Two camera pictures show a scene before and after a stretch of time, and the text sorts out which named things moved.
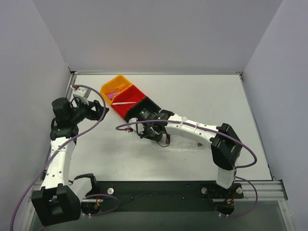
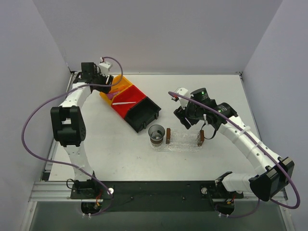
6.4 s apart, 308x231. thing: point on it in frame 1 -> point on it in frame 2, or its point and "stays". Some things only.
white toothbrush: (123, 103) stays
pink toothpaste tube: (111, 95) stays
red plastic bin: (132, 95) stays
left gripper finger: (98, 114) -> (109, 82)
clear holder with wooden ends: (176, 140) stays
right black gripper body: (146, 133) -> (182, 115)
